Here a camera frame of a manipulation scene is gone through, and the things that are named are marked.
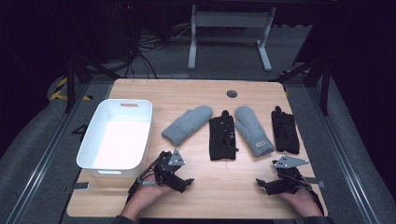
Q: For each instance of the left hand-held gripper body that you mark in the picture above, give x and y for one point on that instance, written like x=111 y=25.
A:
x=169 y=172

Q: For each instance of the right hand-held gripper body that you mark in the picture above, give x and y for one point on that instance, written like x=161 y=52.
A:
x=288 y=180

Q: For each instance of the plain black glove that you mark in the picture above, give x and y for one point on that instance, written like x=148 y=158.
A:
x=285 y=133

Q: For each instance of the grey mitten with label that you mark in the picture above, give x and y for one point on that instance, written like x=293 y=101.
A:
x=252 y=130

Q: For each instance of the white plastic bin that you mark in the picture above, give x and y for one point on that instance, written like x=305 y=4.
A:
x=118 y=146

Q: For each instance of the person's right hand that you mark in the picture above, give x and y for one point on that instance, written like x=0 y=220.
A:
x=300 y=202

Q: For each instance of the person's left hand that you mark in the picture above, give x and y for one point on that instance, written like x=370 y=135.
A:
x=151 y=194

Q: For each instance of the black glove with buckle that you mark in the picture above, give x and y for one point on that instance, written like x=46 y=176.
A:
x=219 y=143

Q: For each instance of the black metal stand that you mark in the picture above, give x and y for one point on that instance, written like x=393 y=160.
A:
x=317 y=77
x=73 y=81

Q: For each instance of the yellow black floor tape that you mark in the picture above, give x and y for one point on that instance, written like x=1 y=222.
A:
x=59 y=91

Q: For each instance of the aluminium floor rail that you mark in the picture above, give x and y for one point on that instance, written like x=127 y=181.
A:
x=46 y=155
x=345 y=161

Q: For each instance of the white desk frame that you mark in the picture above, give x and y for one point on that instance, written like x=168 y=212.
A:
x=229 y=20

